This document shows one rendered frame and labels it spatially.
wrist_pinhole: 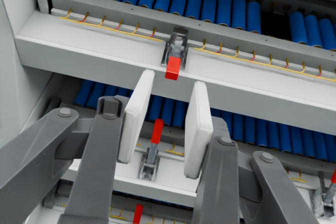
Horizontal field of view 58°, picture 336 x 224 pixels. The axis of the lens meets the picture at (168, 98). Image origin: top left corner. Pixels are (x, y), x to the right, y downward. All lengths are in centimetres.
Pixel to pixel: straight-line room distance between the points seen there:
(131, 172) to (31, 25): 24
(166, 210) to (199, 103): 46
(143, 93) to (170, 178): 31
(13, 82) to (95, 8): 13
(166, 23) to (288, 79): 16
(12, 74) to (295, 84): 34
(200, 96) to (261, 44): 21
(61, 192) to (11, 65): 30
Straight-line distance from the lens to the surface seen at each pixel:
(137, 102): 15
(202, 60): 36
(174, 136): 47
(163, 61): 35
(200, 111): 16
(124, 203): 61
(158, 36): 37
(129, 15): 37
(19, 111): 44
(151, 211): 61
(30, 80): 44
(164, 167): 47
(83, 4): 38
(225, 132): 16
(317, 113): 39
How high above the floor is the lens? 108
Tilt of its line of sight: 32 degrees down
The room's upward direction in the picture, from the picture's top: 13 degrees clockwise
